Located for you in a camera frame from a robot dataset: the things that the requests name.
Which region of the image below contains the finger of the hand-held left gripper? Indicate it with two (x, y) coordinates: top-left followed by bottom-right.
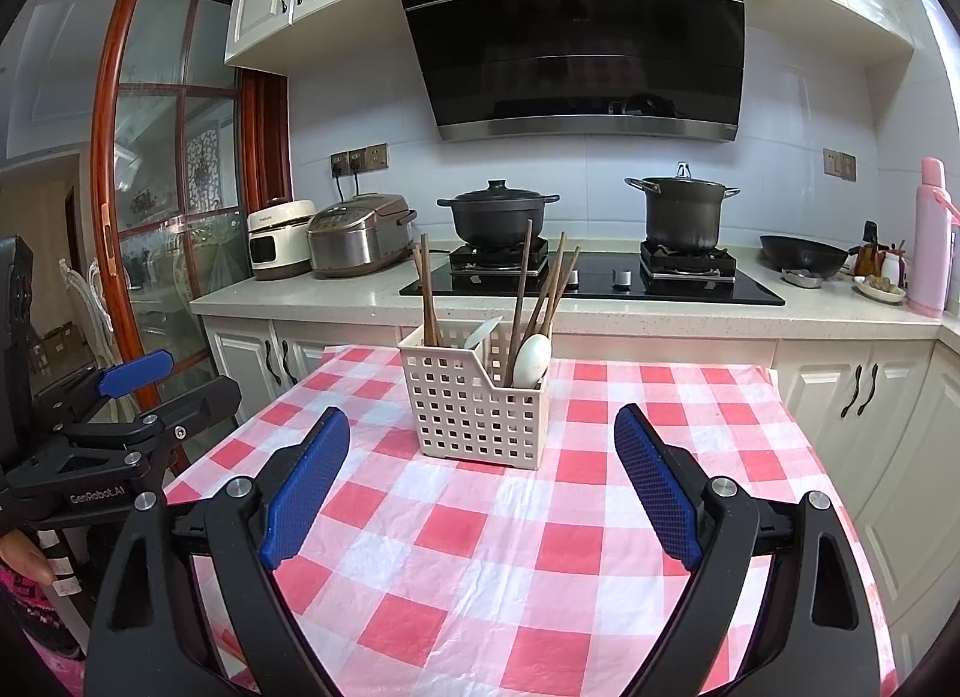
(34, 350), (176, 419)
(56, 376), (242, 454)

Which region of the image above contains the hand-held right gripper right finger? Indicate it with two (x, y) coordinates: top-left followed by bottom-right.
(613, 403), (882, 697)

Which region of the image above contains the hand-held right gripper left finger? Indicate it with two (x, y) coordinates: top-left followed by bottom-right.
(82, 406), (352, 697)

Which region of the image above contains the white plastic utensil basket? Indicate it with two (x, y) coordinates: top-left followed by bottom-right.
(397, 322), (554, 471)

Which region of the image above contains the white ceramic soup spoon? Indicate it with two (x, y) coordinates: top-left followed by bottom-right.
(461, 316), (503, 351)
(514, 333), (554, 390)

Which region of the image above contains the person's left forearm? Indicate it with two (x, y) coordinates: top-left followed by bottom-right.
(0, 566), (87, 697)

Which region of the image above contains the person's left hand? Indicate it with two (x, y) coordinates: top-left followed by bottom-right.
(0, 528), (57, 587)

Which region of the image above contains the white ornate dining chair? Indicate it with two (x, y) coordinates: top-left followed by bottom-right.
(56, 258), (113, 368)

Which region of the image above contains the beige kitchen countertop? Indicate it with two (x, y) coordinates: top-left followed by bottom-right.
(189, 247), (960, 353)

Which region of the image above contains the red white checkered tablecloth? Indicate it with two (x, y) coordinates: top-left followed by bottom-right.
(161, 344), (901, 697)

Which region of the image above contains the white countertop cooker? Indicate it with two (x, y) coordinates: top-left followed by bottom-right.
(247, 199), (317, 281)

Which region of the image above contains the wooden framed glass door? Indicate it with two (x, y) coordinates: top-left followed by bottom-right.
(90, 0), (293, 477)

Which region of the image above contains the black glass gas stove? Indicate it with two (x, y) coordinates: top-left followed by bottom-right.
(399, 239), (786, 307)

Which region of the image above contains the silver rice cooker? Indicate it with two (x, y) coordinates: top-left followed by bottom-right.
(306, 193), (418, 280)

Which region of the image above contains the black wok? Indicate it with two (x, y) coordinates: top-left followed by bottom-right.
(759, 234), (856, 277)

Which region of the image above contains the black stock pot with lid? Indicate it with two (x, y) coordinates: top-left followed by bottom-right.
(625, 162), (740, 253)

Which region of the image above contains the brown bottle with black cap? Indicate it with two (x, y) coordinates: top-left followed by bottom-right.
(855, 221), (886, 277)

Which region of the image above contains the black casserole pot with lid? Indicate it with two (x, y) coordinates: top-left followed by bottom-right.
(437, 179), (560, 248)

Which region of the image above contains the pink thermos flask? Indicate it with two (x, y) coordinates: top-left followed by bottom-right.
(906, 157), (957, 318)

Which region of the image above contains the black range hood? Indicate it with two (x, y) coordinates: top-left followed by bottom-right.
(388, 0), (749, 143)

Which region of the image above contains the triple wall power socket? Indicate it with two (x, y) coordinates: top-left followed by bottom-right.
(330, 143), (389, 178)

